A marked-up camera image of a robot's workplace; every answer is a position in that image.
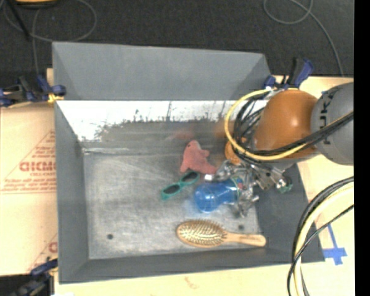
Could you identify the brown cardboard board, red print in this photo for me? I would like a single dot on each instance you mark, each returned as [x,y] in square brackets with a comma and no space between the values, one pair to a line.
[24,177]

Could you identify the green sunglasses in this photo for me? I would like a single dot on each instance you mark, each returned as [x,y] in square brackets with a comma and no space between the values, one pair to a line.
[181,185]

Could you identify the wooden hairbrush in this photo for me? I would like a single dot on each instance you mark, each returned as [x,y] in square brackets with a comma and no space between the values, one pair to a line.
[203,233]

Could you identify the pink toy animal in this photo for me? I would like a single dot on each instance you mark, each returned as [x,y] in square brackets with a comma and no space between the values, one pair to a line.
[195,159]

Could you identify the blue plastic bottle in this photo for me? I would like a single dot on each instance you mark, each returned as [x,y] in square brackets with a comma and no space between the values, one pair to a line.
[210,197]

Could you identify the grey metal bin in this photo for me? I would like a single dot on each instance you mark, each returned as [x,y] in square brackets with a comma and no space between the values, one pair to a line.
[135,193]

